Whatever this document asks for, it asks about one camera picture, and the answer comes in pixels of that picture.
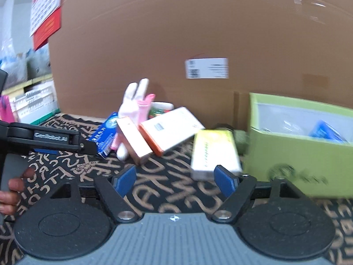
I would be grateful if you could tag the pile of clear plastic bags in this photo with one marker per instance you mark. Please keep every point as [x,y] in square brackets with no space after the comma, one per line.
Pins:
[24,63]

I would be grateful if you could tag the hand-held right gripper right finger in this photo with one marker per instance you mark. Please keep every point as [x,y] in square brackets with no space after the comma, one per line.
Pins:
[224,179]

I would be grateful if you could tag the white glove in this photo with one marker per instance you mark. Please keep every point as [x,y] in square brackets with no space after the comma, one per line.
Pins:
[132,105]

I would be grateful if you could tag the white shipping label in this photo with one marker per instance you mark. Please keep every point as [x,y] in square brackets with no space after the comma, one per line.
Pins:
[206,68]

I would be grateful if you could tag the slim copper box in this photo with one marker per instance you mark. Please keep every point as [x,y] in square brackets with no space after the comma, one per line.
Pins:
[133,140]

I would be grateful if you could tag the dark blue box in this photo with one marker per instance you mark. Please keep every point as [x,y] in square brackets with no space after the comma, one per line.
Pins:
[326,132]

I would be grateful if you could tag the person's left hand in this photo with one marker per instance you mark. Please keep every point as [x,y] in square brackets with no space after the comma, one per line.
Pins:
[12,196]

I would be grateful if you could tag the blue box with round print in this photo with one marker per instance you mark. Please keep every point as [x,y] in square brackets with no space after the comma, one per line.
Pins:
[106,135]

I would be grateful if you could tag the red and white wall calendar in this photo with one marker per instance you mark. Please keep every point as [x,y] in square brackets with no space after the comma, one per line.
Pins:
[45,11]

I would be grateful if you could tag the black mat with tan letters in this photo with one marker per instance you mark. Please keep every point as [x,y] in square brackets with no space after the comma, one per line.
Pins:
[171,196]

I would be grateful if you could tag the pink bottle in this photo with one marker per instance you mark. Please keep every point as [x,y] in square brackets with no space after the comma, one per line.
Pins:
[6,110]

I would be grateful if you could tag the brown cardboard sheet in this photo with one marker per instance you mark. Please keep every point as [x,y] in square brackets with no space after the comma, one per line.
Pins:
[165,27]

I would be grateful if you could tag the black tape roll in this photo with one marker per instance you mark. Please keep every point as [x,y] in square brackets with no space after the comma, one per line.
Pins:
[223,127]

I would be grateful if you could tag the white slotted plastic basket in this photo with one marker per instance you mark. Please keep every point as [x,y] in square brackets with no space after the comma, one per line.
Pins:
[35,102]

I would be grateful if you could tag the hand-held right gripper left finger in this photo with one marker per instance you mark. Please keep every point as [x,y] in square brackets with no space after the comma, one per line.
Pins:
[125,180]

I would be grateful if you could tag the yellow and white box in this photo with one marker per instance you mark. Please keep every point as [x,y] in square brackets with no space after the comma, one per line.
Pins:
[212,151]

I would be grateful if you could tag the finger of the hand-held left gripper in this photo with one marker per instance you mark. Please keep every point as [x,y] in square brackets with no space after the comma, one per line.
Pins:
[49,137]
[47,151]

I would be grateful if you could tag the white box with orange edge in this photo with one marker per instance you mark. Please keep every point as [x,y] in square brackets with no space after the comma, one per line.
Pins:
[171,127]

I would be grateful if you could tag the light green cardboard box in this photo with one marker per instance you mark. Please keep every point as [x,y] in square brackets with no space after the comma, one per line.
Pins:
[286,157]

